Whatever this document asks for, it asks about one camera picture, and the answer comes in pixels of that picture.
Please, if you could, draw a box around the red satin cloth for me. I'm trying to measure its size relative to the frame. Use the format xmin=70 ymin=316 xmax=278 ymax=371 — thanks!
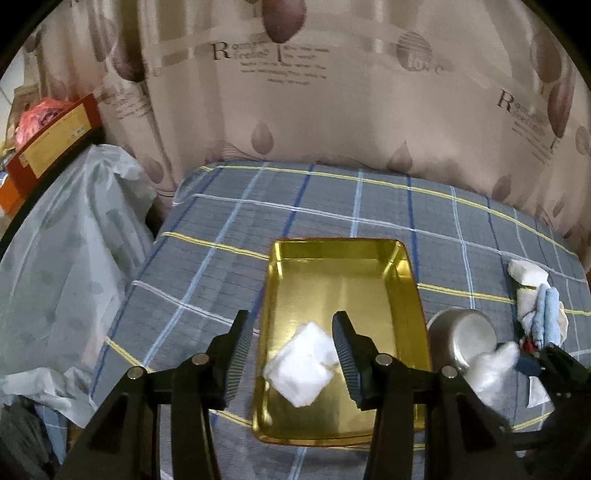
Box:
xmin=520 ymin=336 xmax=538 ymax=355

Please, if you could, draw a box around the light blue towel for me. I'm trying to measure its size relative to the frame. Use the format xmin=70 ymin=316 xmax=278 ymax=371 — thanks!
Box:
xmin=531 ymin=284 xmax=561 ymax=350

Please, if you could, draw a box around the white fluffy cloth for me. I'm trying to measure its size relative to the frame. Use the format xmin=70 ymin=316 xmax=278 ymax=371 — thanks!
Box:
xmin=517 ymin=287 xmax=569 ymax=345

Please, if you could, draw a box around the white cotton pad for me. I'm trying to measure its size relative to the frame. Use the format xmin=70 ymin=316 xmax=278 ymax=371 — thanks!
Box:
xmin=263 ymin=322 xmax=339 ymax=408

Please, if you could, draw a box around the white foam block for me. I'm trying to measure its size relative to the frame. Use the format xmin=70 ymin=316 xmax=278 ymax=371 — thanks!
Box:
xmin=507 ymin=259 xmax=548 ymax=288

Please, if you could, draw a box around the stainless steel bowl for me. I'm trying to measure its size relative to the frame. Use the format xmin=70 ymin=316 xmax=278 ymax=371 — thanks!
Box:
xmin=427 ymin=307 xmax=497 ymax=373

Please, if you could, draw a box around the gold toffee tin box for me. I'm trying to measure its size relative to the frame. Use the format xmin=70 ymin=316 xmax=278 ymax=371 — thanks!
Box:
xmin=252 ymin=238 xmax=431 ymax=447

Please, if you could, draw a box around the grey plaid bed sheet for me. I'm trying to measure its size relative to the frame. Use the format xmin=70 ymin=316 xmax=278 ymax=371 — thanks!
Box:
xmin=41 ymin=160 xmax=591 ymax=480

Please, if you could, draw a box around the beige leaf-print curtain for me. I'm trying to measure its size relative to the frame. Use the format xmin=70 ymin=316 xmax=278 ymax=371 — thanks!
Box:
xmin=23 ymin=0 xmax=590 ymax=264

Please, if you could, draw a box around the yellow red carton box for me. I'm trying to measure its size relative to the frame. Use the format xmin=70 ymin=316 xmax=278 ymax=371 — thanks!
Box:
xmin=6 ymin=94 xmax=102 ymax=199

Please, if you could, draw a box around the red plastic bag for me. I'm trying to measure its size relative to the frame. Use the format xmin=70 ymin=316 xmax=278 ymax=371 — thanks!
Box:
xmin=15 ymin=97 xmax=73 ymax=150

